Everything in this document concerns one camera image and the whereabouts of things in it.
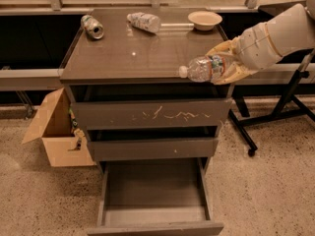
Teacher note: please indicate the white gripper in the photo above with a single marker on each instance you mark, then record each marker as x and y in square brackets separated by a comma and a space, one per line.
[254, 47]

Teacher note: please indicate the clear plastic water bottle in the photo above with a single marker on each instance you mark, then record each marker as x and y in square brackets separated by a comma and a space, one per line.
[208, 68]

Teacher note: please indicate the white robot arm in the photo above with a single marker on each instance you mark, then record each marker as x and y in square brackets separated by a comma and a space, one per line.
[293, 29]

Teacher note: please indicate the white labelled plastic bottle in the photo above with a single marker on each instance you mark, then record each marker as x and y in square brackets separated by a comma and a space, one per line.
[144, 21]

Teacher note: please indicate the grey middle drawer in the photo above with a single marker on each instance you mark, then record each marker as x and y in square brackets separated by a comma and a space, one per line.
[152, 149]

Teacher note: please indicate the grey drawer cabinet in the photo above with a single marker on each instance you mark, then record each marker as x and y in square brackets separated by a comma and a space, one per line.
[129, 64]

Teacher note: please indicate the grey top drawer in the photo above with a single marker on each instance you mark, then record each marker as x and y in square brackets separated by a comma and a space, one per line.
[151, 114]

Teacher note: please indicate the grey open bottom drawer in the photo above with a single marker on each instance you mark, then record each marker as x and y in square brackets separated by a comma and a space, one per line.
[166, 197]

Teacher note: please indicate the black rolling side table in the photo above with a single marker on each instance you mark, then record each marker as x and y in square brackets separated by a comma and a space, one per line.
[287, 106]

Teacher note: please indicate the beige paper bowl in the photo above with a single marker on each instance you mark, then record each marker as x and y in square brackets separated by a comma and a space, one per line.
[204, 20]

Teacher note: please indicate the crushed aluminium soda can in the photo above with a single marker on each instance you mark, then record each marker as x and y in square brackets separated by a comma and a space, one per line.
[92, 27]

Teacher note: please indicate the items inside cardboard box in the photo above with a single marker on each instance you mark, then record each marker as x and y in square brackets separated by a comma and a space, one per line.
[75, 130]

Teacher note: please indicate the open cardboard box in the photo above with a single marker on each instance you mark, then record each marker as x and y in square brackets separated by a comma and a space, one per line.
[52, 124]

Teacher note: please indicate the metal window rail ledge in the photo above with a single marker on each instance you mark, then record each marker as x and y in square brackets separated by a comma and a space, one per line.
[30, 79]

